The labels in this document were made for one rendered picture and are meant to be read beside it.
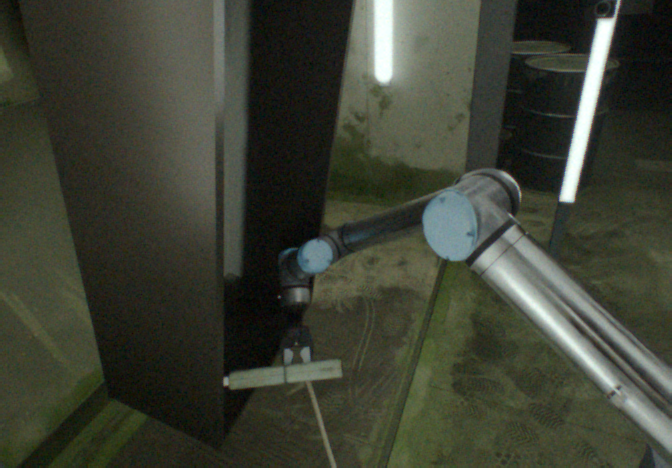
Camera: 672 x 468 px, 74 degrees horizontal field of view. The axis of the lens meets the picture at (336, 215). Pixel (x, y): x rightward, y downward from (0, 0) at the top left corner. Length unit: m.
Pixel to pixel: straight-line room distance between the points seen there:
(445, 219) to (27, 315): 1.62
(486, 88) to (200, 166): 2.25
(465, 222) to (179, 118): 0.48
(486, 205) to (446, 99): 2.08
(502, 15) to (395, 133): 0.90
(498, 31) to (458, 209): 2.05
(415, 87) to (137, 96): 2.25
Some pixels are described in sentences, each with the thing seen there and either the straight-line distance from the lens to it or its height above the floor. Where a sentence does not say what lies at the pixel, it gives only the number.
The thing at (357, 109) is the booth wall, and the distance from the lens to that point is 3.00.
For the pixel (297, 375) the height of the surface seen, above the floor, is 0.57.
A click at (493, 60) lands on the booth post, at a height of 1.02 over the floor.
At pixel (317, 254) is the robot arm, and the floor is 0.83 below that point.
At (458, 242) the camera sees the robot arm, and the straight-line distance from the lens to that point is 0.78.
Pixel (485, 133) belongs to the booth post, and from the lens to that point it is 2.88.
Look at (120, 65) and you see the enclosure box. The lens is 0.78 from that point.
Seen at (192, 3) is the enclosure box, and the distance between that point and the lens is 0.67.
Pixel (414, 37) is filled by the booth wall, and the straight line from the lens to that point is 2.81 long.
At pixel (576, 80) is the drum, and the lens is 3.29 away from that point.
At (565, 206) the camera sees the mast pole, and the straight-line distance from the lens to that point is 2.14.
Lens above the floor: 1.53
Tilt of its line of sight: 29 degrees down
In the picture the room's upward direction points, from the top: 4 degrees counter-clockwise
